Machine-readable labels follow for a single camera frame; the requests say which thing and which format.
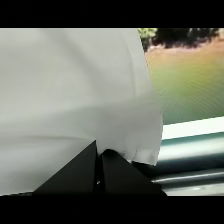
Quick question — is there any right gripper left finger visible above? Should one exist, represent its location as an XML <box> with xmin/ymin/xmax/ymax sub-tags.
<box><xmin>32</xmin><ymin>140</ymin><xmax>100</xmax><ymax>197</ymax></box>

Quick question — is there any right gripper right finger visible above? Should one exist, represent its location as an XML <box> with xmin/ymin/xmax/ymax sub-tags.
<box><xmin>98</xmin><ymin>148</ymin><xmax>167</xmax><ymax>197</ymax></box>

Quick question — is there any white T-shirt with red print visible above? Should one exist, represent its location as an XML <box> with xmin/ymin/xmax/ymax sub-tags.
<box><xmin>0</xmin><ymin>27</ymin><xmax>164</xmax><ymax>197</ymax></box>

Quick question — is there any silver frame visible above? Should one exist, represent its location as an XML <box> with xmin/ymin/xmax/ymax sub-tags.
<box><xmin>133</xmin><ymin>115</ymin><xmax>224</xmax><ymax>197</ymax></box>

